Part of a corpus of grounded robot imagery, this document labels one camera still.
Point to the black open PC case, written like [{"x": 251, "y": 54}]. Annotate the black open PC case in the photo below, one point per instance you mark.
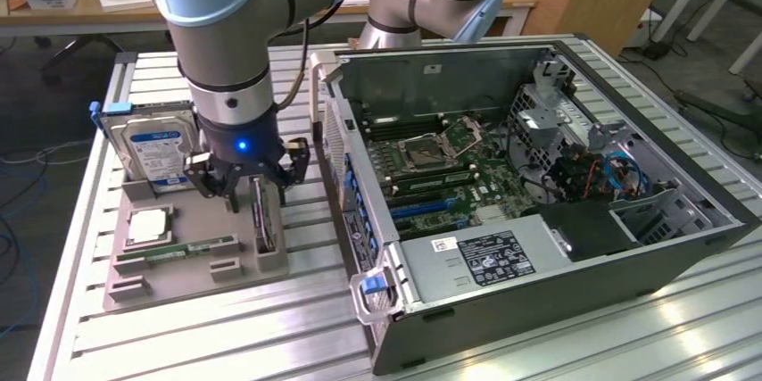
[{"x": 535, "y": 323}]

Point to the black air shroud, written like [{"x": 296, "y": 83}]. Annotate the black air shroud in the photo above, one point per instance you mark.
[{"x": 583, "y": 229}]

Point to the white table frame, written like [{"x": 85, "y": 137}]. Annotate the white table frame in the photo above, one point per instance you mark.
[{"x": 666, "y": 26}]

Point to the chipset heat sink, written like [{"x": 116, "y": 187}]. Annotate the chipset heat sink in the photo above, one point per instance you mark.
[{"x": 491, "y": 213}]

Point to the graphics card with metal bracket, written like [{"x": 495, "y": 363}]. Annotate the graphics card with metal bracket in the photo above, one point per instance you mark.
[{"x": 267, "y": 220}]

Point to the CPU socket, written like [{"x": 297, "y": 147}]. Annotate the CPU socket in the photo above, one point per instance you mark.
[{"x": 425, "y": 153}]

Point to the blue case latch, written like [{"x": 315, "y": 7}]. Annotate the blue case latch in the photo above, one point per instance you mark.
[{"x": 371, "y": 286}]

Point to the black chair base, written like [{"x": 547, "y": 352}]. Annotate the black chair base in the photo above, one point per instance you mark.
[{"x": 58, "y": 57}]

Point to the metal drive cage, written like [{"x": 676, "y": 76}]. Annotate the metal drive cage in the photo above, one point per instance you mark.
[{"x": 535, "y": 126}]

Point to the black floor stand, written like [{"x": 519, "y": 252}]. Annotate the black floor stand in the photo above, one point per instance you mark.
[{"x": 726, "y": 109}]

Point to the green RAM stick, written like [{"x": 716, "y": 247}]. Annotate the green RAM stick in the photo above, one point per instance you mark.
[{"x": 178, "y": 249}]

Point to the black RAM stick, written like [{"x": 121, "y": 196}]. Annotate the black RAM stick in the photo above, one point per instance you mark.
[{"x": 433, "y": 180}]

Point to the wooden desk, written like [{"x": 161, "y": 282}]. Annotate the wooden desk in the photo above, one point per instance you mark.
[{"x": 58, "y": 17}]

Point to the orange item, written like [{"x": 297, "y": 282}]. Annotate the orange item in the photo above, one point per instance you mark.
[{"x": 12, "y": 2}]

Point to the grey disk bay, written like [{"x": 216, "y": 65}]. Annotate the grey disk bay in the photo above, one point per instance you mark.
[{"x": 654, "y": 220}]

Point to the green motherboard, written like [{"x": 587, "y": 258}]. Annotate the green motherboard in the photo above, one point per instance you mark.
[{"x": 493, "y": 176}]

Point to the silver CPU chip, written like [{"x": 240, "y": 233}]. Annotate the silver CPU chip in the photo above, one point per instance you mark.
[{"x": 146, "y": 225}]

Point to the blue expansion slot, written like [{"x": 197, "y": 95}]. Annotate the blue expansion slot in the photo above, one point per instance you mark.
[{"x": 421, "y": 208}]

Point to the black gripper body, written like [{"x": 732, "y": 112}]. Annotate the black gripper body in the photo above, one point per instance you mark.
[{"x": 237, "y": 144}]

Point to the hard disk in blue caddy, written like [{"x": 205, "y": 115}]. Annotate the hard disk in blue caddy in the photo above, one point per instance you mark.
[{"x": 148, "y": 153}]

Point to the silver power supply unit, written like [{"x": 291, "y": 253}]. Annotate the silver power supply unit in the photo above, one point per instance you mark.
[{"x": 428, "y": 274}]

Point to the open socket cover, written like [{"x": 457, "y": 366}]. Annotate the open socket cover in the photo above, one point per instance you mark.
[{"x": 464, "y": 135}]

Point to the grey parts rack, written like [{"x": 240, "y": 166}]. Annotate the grey parts rack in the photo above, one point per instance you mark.
[{"x": 196, "y": 220}]

